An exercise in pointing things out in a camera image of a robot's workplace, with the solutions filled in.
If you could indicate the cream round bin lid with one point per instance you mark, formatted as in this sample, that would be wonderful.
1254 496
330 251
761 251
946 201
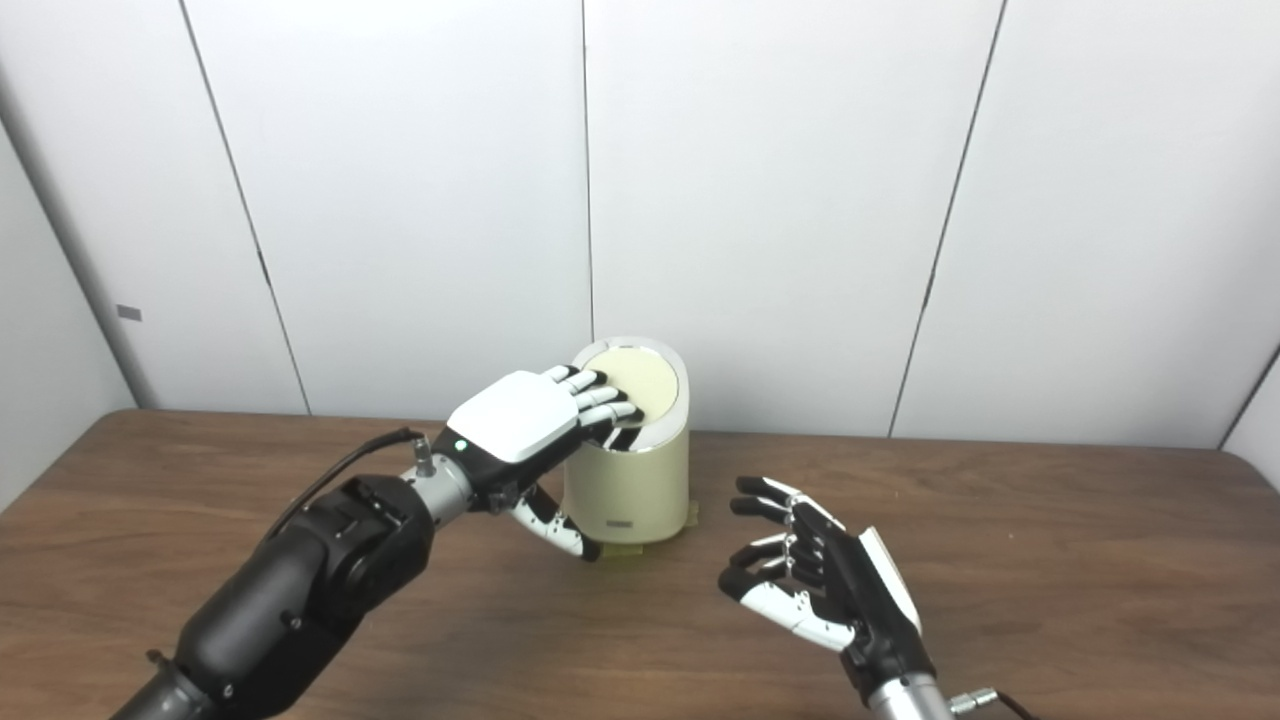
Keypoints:
652 385

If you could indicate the small grey wall sticker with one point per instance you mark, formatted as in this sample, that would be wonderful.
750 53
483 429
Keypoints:
128 313

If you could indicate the cream-colored round bin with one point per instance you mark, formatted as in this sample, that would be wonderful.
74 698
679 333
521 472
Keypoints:
635 490

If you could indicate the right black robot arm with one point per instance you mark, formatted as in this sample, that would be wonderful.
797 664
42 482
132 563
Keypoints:
905 702

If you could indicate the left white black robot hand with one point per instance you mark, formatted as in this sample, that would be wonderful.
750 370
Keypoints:
520 415

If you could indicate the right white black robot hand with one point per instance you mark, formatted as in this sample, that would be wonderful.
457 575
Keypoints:
860 590

